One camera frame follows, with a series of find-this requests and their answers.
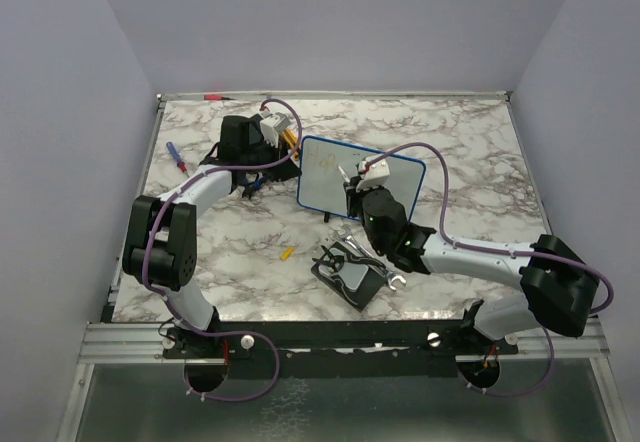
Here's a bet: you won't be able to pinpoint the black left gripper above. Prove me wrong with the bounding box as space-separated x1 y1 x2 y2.
242 135 303 182

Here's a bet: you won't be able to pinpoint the blue framed whiteboard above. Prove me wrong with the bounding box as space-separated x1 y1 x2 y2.
297 135 427 217

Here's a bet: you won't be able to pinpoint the yellow marker cap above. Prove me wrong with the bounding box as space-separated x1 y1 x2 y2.
281 246 295 261

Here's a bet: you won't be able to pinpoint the yellow capped white marker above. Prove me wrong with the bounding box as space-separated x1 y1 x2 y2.
338 165 351 185

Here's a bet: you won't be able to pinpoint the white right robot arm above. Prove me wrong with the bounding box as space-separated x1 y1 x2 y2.
343 176 599 353

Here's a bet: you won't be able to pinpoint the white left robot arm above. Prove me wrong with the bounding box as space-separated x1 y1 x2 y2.
122 109 300 357

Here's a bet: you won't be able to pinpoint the yellow pencil behind whiteboard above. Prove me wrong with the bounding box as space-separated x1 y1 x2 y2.
282 129 300 161

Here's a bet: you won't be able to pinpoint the chrome combination wrench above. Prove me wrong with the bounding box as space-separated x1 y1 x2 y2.
334 228 407 291

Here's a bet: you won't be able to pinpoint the blue red screwdriver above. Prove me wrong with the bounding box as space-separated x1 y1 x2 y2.
165 141 188 175

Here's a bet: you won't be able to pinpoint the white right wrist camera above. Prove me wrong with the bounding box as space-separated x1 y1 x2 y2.
356 156 390 192

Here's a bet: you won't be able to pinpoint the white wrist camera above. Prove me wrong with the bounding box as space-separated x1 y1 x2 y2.
259 112 291 148
356 156 390 192

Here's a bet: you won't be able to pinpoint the blue handled cutting pliers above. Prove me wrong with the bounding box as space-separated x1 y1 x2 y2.
240 173 268 199

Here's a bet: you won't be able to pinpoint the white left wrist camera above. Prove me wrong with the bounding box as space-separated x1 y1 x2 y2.
259 112 291 148

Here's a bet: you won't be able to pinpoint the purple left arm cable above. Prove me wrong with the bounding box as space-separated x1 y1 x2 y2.
143 99 301 406

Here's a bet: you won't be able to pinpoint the black grey wire stripper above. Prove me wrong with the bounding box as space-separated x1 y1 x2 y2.
311 242 390 311

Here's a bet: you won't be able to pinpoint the red marker on rail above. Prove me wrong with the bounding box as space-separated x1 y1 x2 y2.
203 94 235 101

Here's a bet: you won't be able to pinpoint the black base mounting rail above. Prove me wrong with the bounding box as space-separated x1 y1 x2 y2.
162 319 518 380

